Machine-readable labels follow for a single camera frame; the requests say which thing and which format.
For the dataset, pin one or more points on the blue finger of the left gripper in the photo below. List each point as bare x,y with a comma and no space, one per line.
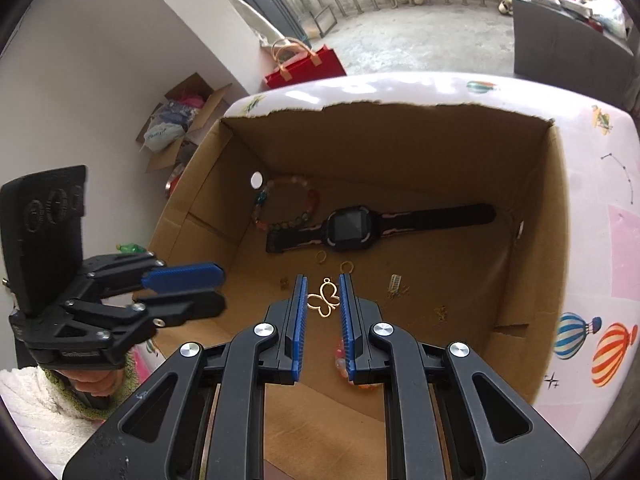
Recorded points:
174,279
178,308

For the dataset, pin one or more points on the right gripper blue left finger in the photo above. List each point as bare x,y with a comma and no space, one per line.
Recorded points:
201,413

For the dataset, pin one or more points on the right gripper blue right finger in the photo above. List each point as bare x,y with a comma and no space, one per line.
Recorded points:
448,414

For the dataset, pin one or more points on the gold comb hair clip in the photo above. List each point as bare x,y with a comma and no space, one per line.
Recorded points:
395,287

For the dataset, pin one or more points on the pink strap digital watch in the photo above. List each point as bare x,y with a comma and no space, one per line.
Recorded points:
359,227

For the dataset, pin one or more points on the small yellow gold charm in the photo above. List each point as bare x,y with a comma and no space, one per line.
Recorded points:
442,314

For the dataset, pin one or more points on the left hand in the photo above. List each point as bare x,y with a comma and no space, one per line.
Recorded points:
95,387

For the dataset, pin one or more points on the green plastic bottle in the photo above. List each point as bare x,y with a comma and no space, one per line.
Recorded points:
131,248

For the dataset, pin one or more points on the open cardboard box with clutter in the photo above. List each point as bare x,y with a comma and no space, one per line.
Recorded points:
187,109

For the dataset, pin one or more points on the large cardboard box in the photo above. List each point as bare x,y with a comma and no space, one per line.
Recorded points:
423,251

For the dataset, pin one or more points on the red paper gift bag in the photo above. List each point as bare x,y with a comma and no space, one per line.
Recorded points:
296,63

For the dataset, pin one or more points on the left camera black housing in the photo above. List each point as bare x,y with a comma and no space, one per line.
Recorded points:
41,234

